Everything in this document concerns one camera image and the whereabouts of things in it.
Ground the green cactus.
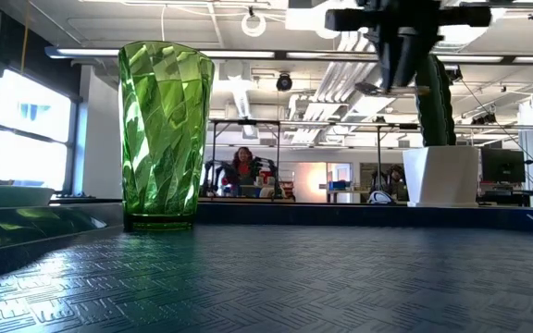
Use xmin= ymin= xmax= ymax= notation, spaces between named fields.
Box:
xmin=415 ymin=53 xmax=458 ymax=148

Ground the white hexagonal plant pot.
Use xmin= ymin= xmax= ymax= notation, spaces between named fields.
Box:
xmin=402 ymin=145 xmax=481 ymax=208

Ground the long ceiling light strip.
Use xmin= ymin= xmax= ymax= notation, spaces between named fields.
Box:
xmin=43 ymin=44 xmax=533 ymax=65

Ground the black computer monitor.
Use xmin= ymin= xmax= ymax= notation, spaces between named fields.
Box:
xmin=480 ymin=147 xmax=527 ymax=184

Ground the green faceted plastic cup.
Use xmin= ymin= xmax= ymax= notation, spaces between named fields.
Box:
xmin=118 ymin=40 xmax=216 ymax=232

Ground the white ceiling ring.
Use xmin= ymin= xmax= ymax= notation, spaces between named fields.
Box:
xmin=241 ymin=11 xmax=267 ymax=39

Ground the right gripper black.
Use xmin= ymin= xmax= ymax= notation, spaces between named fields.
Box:
xmin=325 ymin=0 xmax=493 ymax=93

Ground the mint green plate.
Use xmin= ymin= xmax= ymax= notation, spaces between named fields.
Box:
xmin=0 ymin=184 xmax=56 ymax=208

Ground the black hanging ceiling camera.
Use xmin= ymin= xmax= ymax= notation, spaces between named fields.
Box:
xmin=275 ymin=72 xmax=294 ymax=93

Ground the person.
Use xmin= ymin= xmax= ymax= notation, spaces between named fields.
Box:
xmin=222 ymin=146 xmax=262 ymax=198
xmin=385 ymin=165 xmax=409 ymax=201

